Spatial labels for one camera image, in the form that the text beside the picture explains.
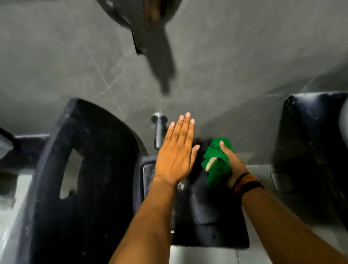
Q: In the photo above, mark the person's right forearm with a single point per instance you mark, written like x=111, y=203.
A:
x=286, y=233

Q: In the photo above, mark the thin black wristband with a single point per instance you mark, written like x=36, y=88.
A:
x=240, y=178

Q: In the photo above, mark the person's left little finger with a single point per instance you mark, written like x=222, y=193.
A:
x=168, y=135

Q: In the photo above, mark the green cleaning cloth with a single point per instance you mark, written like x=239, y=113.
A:
x=216, y=166

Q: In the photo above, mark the orange wristband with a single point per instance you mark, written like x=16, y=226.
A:
x=244, y=181

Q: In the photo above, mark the person's left middle finger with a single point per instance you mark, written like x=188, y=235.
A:
x=184, y=129

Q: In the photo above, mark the person's right thumb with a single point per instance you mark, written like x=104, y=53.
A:
x=226, y=151

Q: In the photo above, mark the person's left hand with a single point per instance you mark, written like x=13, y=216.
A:
x=174, y=157

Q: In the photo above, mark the person's left forearm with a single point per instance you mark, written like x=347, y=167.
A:
x=143, y=233

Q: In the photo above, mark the person's left thumb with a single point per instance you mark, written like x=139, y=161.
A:
x=195, y=155

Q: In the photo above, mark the thick black wristband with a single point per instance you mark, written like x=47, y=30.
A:
x=249, y=186

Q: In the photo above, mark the person's right hand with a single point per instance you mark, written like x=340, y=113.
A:
x=236, y=167

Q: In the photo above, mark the grey floor plate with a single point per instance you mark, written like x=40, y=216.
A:
x=281, y=181

